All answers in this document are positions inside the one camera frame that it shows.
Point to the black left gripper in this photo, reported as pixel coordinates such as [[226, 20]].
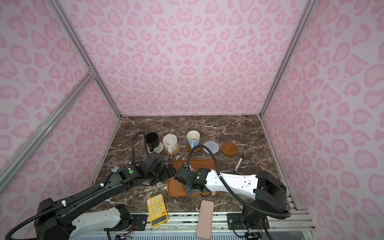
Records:
[[167, 171]]

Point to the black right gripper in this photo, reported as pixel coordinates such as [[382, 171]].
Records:
[[178, 175]]

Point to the white woven coaster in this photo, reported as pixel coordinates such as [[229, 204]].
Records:
[[158, 149]]

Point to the dark wooden saucer coaster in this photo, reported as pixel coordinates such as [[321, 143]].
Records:
[[196, 150]]

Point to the white speckled mug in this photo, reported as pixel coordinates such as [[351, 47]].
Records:
[[170, 140]]

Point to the black mug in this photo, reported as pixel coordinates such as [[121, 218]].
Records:
[[152, 141]]

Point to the light blue woven coaster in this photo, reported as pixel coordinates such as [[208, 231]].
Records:
[[212, 146]]

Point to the blue handled white mug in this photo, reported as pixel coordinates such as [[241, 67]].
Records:
[[193, 138]]

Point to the brown wooden saucer coaster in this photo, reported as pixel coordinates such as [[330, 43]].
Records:
[[229, 149]]

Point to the tan rattan coaster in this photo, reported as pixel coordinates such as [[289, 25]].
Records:
[[172, 151]]

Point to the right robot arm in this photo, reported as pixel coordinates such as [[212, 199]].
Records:
[[261, 195]]

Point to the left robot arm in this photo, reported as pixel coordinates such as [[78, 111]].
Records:
[[55, 222]]

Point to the orange plastic tray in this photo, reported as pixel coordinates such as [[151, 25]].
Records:
[[176, 189]]

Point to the yellow calculator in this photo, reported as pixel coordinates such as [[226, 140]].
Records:
[[157, 210]]

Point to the pink rectangular case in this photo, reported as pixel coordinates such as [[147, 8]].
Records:
[[204, 227]]

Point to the white marker pen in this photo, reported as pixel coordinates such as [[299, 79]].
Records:
[[238, 163]]

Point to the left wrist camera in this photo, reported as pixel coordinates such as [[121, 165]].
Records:
[[153, 163]]

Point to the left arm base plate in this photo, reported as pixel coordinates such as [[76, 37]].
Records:
[[129, 223]]

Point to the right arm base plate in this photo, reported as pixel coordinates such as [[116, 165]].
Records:
[[236, 221]]

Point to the aluminium front rail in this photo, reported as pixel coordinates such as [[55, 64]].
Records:
[[183, 226]]

